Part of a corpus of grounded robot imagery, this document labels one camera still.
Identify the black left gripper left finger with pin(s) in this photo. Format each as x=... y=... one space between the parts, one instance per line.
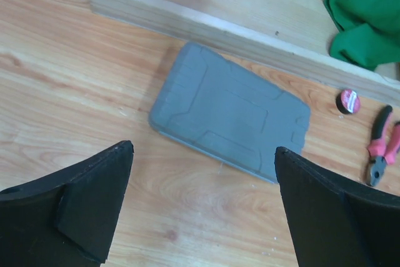
x=69 y=217

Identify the grey plastic tool case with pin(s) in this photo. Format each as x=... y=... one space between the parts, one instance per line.
x=227 y=112

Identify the wooden clothes rack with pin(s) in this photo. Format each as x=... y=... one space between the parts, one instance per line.
x=289 y=35

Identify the pink black pliers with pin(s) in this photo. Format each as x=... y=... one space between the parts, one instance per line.
x=380 y=152

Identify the green tank top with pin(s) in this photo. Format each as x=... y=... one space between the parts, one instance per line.
x=368 y=31

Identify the red black tape roll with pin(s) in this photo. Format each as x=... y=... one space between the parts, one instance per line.
x=348 y=101

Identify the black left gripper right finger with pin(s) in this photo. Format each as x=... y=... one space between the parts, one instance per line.
x=333 y=220

